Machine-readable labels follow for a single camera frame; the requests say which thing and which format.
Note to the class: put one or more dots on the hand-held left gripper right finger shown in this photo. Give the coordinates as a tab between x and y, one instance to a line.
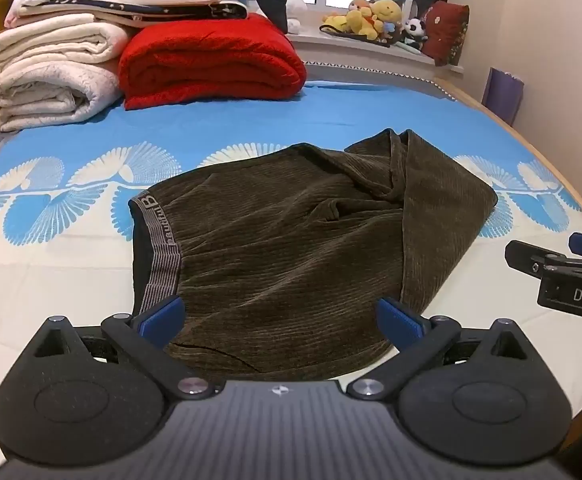
398	321

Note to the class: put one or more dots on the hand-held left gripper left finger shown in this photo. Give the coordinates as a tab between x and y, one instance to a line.
163	319

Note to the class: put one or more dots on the purple bag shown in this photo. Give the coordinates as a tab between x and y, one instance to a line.
503	97

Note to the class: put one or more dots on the red cushion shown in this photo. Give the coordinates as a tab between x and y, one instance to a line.
446	32

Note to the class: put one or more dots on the panda plush toy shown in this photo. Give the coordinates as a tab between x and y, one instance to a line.
415	32

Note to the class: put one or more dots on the cream fleece folded blanket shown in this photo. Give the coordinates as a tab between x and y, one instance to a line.
46	97

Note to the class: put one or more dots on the red folded blanket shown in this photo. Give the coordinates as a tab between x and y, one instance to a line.
211	65

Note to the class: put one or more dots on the white window sill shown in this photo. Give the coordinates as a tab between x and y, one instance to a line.
351	55

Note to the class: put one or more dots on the yellow round plush toy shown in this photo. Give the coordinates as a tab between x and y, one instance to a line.
388	11

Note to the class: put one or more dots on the yellow bear plush toy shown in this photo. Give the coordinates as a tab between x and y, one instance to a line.
363	20

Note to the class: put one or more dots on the small yellow plush toy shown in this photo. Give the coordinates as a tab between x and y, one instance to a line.
336	22

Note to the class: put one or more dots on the dark star-printed folded blanket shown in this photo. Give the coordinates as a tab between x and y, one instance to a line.
171	11

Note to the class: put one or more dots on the white plush toy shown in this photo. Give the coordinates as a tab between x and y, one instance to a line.
297	12

